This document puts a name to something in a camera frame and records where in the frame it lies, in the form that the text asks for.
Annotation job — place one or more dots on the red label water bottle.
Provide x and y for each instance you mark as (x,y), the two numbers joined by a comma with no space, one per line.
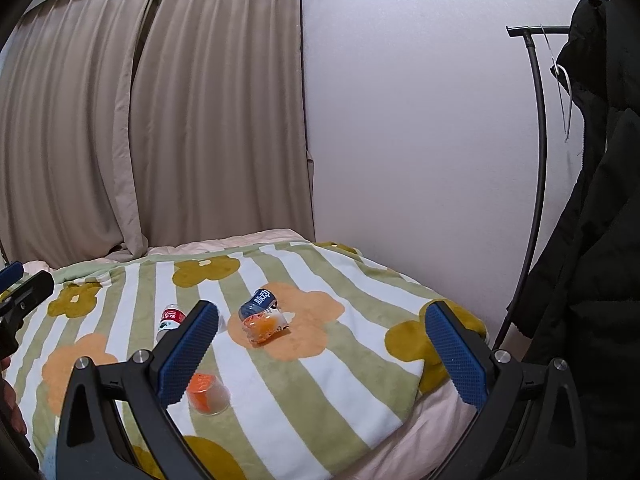
(170,321)

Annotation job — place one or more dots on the striped floral blanket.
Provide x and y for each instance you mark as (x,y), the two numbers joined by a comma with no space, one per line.
(310,385)

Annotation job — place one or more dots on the black coat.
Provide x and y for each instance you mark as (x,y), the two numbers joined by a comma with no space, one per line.
(600,270)

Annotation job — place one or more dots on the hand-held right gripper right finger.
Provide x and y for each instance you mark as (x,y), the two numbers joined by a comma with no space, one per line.
(457,355)

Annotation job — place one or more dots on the clear orange plastic cup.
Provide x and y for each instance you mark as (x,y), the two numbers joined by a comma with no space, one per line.
(202,391)

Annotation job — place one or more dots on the black coat rack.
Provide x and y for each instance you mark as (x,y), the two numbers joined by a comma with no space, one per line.
(540,160)

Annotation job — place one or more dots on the beige curtain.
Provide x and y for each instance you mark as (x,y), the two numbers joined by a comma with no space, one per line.
(225,110)
(65,135)

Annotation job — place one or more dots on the person's left hand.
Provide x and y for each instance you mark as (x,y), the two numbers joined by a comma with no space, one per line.
(11,407)

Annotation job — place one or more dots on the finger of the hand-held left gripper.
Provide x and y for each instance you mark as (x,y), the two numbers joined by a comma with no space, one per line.
(9,274)
(31,292)

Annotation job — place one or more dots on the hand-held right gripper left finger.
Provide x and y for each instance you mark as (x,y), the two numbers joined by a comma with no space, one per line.
(186,355)

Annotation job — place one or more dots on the crumpled blue label bottle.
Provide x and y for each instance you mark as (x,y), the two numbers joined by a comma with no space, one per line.
(262,317)

